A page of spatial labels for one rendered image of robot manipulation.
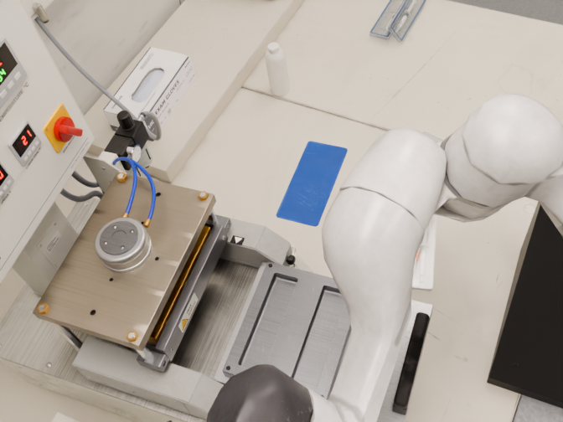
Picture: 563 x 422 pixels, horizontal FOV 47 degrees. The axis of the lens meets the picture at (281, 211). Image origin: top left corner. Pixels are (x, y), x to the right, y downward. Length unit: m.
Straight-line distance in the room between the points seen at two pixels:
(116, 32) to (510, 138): 1.25
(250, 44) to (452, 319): 0.89
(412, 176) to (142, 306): 0.44
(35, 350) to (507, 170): 0.84
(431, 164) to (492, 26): 1.13
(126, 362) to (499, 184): 0.62
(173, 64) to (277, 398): 1.13
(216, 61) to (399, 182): 1.07
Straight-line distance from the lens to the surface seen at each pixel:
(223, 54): 1.74
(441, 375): 1.25
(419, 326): 1.00
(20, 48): 0.95
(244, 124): 1.61
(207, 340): 1.10
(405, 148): 0.74
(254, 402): 0.65
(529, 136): 0.72
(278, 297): 1.06
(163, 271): 0.97
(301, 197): 1.44
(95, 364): 1.07
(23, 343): 1.22
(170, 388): 1.01
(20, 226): 1.00
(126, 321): 0.95
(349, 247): 0.70
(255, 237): 1.10
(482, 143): 0.71
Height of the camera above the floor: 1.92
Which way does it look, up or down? 55 degrees down
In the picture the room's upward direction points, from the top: 12 degrees counter-clockwise
